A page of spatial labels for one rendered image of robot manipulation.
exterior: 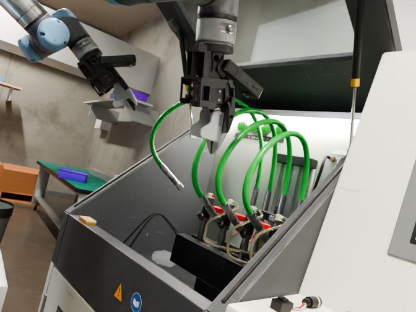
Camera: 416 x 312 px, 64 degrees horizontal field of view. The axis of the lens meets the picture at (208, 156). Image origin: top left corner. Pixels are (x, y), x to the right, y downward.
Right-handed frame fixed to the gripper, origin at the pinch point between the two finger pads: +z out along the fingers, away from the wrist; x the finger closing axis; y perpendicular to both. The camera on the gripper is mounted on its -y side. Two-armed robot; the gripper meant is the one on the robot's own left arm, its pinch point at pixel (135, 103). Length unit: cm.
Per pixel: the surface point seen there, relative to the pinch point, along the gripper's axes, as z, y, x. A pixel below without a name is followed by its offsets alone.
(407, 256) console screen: 56, -9, 62
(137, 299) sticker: 37, 32, 36
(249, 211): 37, 4, 43
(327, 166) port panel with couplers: 51, -31, 21
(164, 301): 39, 28, 44
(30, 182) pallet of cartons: -57, 109, -479
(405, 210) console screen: 51, -15, 60
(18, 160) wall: -115, 116, -582
